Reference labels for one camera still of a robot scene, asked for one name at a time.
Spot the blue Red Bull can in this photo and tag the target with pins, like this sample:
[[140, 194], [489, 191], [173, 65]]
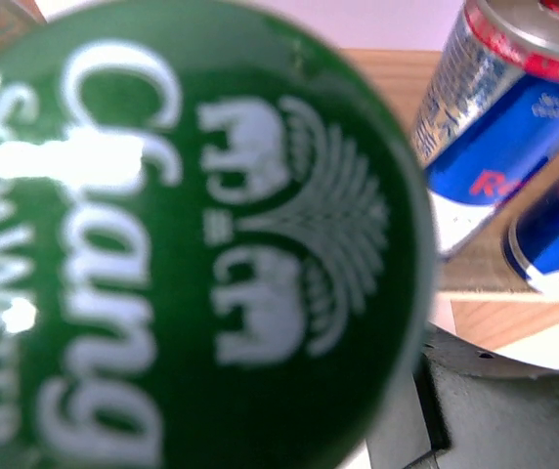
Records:
[[489, 119]]

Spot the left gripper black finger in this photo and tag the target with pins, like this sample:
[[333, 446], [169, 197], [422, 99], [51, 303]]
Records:
[[465, 407]]

